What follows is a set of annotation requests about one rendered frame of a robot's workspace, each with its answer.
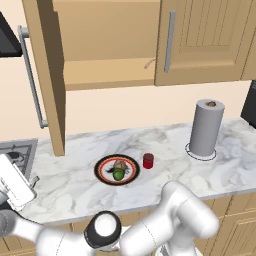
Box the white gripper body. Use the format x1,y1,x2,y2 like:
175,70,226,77
0,153,37,211

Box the red rimmed patterned plate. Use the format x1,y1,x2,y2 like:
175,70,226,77
93,153,141,187

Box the green avocado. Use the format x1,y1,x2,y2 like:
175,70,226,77
112,167,126,181

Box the brown bread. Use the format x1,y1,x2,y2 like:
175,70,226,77
113,160,130,171

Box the open wooden cabinet door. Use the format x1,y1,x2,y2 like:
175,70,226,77
21,0,68,157

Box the red jam jar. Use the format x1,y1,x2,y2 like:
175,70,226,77
142,152,155,170

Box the closed wooden cabinet door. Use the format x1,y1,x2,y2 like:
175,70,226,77
154,0,256,87

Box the narrow wooden cabinet door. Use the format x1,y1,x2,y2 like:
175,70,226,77
239,35,256,82

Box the grey hob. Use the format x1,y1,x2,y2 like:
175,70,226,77
0,138,39,183

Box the black range hood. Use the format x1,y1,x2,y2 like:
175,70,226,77
0,11,23,58

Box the grey paper towel roll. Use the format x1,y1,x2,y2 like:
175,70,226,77
189,98,226,158

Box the wooden base cabinets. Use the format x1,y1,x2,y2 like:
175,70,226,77
0,193,256,256

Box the black appliance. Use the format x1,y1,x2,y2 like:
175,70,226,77
240,79,256,130

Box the long grey door handle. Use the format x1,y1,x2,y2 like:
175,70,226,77
17,24,50,130

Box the wooden wall cabinet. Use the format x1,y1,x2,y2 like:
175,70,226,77
52,0,162,92

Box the wire paper towel holder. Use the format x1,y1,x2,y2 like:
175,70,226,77
184,142,218,162

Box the short grey door handle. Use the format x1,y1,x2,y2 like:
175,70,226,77
163,9,177,74

